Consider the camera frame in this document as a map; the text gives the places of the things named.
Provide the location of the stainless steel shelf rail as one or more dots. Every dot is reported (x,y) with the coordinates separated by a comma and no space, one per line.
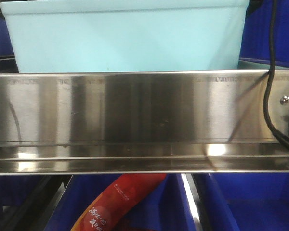
(176,122)

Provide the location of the red printed package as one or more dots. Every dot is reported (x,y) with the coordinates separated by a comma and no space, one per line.
(116,201)

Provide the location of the blue bin lower right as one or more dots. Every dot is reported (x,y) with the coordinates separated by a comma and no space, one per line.
(250,202)

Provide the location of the blue bin lower shelf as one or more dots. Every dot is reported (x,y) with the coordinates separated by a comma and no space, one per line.
(165,209)

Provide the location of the steel rail screw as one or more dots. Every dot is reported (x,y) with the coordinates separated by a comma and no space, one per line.
(284,100)

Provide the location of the light cyan plastic bin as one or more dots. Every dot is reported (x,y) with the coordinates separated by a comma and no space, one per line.
(55,36)

